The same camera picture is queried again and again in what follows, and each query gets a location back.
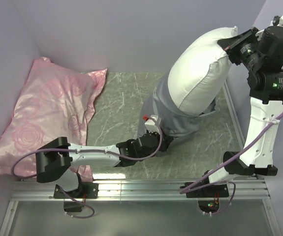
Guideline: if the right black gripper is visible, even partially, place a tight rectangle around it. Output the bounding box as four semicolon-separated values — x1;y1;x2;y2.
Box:
219;25;264;72

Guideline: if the grey pillowcase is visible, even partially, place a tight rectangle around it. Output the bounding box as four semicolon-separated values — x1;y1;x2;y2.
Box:
137;73;216;143

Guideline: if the white pillow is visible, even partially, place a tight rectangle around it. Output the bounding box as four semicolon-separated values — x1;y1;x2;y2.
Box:
167;26;238;116

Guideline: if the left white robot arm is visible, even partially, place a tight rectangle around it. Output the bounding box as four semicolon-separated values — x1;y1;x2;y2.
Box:
36;132;173;198

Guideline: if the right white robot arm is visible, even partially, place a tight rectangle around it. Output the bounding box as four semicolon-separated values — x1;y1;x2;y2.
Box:
199;26;283;197

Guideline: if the pink rose satin pillow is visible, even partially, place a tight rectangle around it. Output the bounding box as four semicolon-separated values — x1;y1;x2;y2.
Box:
0;57;107;176

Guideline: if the right controller board with leds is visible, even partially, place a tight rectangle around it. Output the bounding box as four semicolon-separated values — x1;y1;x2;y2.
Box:
197;199;220;214

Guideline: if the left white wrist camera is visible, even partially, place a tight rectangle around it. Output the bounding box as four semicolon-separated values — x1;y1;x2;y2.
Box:
143;115;162;134

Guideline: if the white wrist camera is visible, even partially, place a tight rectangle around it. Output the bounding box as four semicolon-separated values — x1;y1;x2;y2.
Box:
143;115;162;134
270;15;283;27

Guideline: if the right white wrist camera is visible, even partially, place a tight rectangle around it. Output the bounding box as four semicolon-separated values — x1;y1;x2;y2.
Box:
270;15;283;27

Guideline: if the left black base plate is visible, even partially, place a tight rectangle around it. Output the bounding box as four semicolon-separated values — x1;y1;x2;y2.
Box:
53;182;99;199

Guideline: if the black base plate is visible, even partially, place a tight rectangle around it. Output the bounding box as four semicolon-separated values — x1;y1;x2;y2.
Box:
53;182;99;199
186;182;229;198

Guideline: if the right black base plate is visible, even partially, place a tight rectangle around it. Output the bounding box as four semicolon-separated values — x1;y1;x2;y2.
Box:
186;182;229;198

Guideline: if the aluminium right side rail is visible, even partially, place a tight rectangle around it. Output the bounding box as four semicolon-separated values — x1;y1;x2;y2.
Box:
223;82;245;148

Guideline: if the aluminium rail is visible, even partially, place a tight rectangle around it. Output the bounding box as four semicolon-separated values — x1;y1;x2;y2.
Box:
223;82;245;148
10;178;270;202

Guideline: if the black box under rail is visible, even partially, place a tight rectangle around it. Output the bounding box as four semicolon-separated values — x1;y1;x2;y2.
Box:
63;202;84;213

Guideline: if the aluminium front rail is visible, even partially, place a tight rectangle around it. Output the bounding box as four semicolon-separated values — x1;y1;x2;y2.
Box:
10;178;270;202

